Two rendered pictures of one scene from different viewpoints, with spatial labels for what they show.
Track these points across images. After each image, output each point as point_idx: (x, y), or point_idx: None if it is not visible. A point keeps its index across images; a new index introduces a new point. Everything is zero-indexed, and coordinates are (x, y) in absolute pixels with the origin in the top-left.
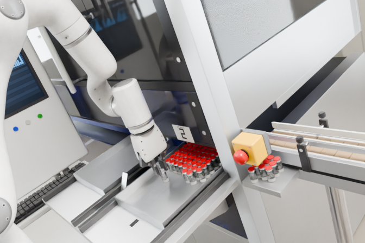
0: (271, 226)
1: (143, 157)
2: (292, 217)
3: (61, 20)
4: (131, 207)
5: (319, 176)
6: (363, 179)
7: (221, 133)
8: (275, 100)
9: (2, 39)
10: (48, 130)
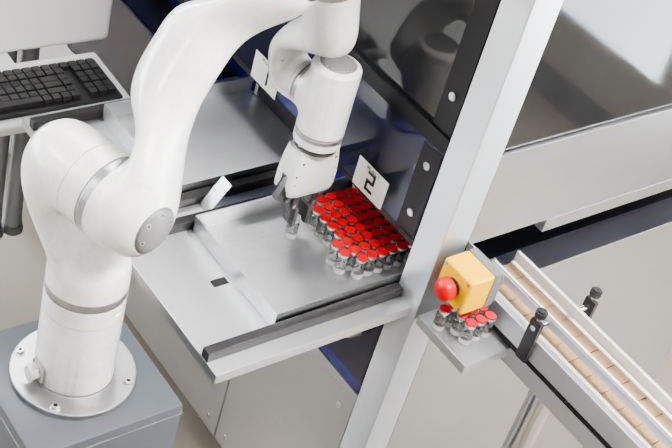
0: (408, 397)
1: (290, 188)
2: (444, 401)
3: None
4: (224, 254)
5: (531, 375)
6: (583, 414)
7: (438, 235)
8: (546, 218)
9: (279, 16)
10: None
